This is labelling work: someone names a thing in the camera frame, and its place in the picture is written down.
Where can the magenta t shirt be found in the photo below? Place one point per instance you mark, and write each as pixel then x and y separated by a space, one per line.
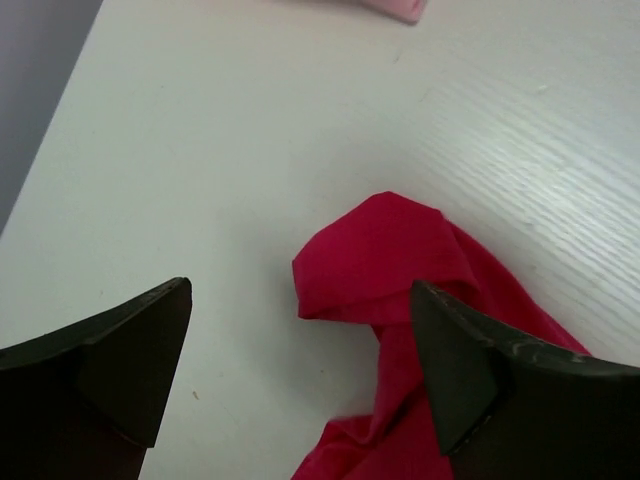
pixel 359 270

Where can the folded pink t shirt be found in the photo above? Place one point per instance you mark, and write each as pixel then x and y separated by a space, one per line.
pixel 406 11

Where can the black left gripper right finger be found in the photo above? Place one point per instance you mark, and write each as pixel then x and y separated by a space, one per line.
pixel 508 405

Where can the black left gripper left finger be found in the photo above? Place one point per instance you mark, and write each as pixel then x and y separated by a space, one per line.
pixel 87 401

